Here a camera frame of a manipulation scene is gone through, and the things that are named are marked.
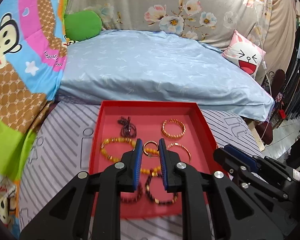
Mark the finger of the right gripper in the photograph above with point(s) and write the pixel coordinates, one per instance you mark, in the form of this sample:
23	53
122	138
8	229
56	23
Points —
237	169
242	153

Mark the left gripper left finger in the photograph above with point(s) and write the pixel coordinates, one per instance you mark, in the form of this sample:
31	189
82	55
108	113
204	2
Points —
88	207

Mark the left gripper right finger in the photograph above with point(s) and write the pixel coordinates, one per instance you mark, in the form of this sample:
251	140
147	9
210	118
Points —
213	207

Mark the thin gold bangle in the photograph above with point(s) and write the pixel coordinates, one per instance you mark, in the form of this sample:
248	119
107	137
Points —
176	144

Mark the dark garnet bead strand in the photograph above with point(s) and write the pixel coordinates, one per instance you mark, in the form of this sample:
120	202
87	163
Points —
128	129

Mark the dark red chair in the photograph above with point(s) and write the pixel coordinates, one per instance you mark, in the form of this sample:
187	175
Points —
265	130

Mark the red cardboard tray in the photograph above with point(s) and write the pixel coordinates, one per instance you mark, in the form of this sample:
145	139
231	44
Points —
148	118

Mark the pink bunny face cushion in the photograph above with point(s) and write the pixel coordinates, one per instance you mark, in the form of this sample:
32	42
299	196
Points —
244	54

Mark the light blue pillow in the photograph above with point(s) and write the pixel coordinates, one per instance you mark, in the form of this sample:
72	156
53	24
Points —
147	66

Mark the grey floral bedsheet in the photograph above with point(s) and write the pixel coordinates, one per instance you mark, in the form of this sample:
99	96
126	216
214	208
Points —
208	21

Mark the colourful cartoon monkey quilt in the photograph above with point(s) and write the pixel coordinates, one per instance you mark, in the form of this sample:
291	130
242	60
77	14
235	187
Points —
33	55

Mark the green plush cushion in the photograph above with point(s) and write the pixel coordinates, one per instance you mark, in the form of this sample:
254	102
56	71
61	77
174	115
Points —
82	25

